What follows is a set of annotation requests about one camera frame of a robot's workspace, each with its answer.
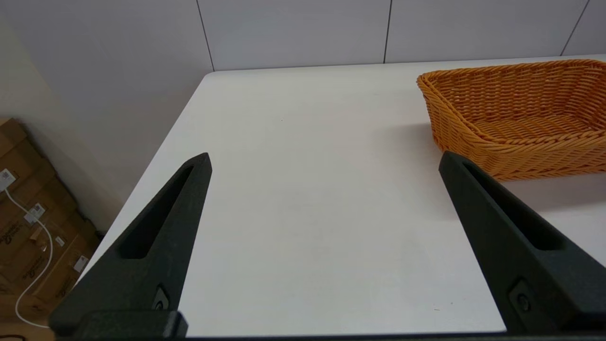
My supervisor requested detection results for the brown cardboard box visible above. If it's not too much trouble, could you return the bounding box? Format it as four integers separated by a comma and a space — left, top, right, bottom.
0, 175, 102, 327
0, 118, 53, 199

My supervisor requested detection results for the orange wicker basket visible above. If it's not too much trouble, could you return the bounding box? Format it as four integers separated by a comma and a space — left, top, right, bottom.
417, 59, 606, 181

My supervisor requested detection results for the white cable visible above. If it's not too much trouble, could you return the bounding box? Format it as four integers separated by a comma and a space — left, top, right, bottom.
0, 187, 53, 328

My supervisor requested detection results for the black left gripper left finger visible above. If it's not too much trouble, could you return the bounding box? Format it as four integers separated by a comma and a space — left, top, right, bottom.
50, 153, 212, 341

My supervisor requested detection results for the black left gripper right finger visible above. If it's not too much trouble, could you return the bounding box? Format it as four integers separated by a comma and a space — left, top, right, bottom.
439, 151, 606, 334

